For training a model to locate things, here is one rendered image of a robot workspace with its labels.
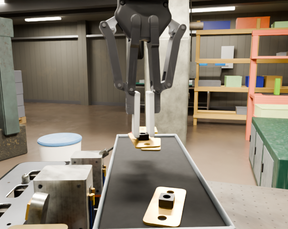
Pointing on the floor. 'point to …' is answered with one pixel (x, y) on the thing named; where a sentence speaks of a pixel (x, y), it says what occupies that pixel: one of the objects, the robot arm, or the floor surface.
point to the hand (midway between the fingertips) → (143, 113)
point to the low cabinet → (274, 152)
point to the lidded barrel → (58, 146)
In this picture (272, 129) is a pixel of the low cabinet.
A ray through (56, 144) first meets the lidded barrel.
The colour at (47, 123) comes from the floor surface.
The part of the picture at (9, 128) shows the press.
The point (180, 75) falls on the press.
